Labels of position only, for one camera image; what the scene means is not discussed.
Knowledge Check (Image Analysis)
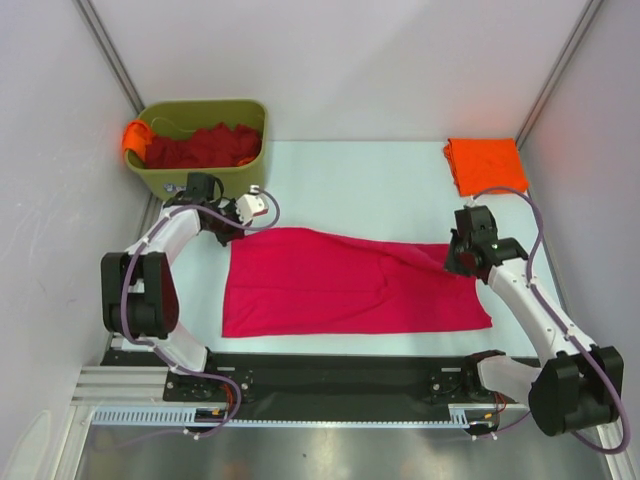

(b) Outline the pink t shirt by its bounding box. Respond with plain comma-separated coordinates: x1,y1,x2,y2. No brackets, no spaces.
222,227,492,338

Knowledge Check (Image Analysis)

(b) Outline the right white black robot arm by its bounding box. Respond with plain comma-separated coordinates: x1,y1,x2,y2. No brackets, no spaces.
445,206,628,436

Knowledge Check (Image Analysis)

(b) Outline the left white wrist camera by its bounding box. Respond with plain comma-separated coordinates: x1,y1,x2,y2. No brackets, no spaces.
235,185,268,225

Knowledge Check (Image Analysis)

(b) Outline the aluminium frame rail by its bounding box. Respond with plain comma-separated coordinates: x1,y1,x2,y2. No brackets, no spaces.
71,366,168,406

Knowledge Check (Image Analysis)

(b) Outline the olive green plastic bin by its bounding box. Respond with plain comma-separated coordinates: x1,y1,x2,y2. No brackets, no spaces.
122,99,268,200

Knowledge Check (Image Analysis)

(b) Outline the slotted cable duct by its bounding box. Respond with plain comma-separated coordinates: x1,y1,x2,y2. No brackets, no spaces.
92,404,498,430

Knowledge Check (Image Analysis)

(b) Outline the orange cloth on bin rim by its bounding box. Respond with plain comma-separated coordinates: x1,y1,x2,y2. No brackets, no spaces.
121,119,155,161

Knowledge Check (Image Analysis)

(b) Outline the dark red t shirt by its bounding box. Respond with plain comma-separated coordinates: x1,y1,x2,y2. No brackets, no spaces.
143,123,262,169

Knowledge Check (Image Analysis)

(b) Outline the folded orange t shirt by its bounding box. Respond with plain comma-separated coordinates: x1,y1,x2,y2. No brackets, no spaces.
443,138,529,197

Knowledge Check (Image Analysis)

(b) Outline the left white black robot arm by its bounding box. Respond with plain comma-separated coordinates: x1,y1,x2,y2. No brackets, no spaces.
100,173,264,400

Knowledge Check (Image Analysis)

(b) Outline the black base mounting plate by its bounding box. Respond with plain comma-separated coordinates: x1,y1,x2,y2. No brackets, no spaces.
99,349,506,421

